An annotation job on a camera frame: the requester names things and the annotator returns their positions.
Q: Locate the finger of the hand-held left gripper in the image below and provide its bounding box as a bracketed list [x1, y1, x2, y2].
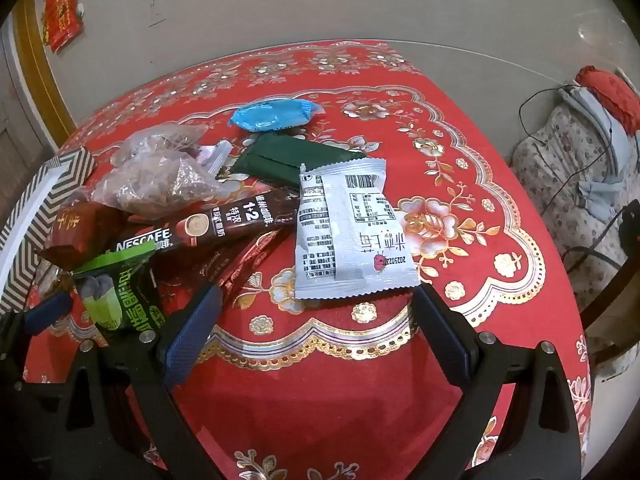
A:
[0, 291, 72, 391]

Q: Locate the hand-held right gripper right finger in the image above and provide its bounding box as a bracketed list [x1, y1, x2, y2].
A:
[411, 284, 593, 480]

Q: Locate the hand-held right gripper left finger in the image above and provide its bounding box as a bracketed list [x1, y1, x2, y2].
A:
[30, 285, 224, 480]

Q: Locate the bright green snack packet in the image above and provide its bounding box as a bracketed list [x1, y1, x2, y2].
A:
[72, 240, 166, 333]

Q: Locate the brown and red snack packet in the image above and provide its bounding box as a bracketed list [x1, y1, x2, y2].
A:
[36, 202, 132, 270]

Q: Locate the brown coffee stick packet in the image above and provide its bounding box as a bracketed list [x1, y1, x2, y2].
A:
[109, 186, 301, 261]

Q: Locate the white snack packet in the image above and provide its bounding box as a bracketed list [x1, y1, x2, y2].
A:
[294, 157, 420, 301]

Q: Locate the chevron striped white box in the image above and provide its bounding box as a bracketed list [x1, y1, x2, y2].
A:
[0, 147, 96, 316]

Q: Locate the large clear bag of nuts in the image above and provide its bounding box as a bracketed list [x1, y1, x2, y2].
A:
[92, 155, 228, 218]

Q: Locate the small clear bag of nuts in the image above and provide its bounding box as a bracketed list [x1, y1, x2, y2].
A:
[111, 122, 208, 167]

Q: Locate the dark green snack packet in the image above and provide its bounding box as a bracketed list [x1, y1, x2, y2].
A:
[232, 132, 368, 195]

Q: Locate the blue snack packet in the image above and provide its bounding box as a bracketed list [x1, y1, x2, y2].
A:
[229, 99, 326, 135]

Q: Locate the red floral tablecloth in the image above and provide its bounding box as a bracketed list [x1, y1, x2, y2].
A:
[22, 40, 593, 480]

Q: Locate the small empty zip bag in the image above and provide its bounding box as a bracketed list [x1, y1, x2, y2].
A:
[197, 141, 233, 178]

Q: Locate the grey garment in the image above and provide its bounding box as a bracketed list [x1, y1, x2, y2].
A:
[565, 85, 631, 206]

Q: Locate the red cushion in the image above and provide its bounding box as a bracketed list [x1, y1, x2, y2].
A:
[575, 66, 640, 133]

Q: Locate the black cable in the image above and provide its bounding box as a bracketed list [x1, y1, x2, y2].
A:
[519, 85, 640, 271]

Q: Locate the yellow door frame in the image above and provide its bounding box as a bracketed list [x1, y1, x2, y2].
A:
[12, 0, 76, 131]

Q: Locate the red wall poster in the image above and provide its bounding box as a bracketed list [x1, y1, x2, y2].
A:
[42, 0, 85, 53]

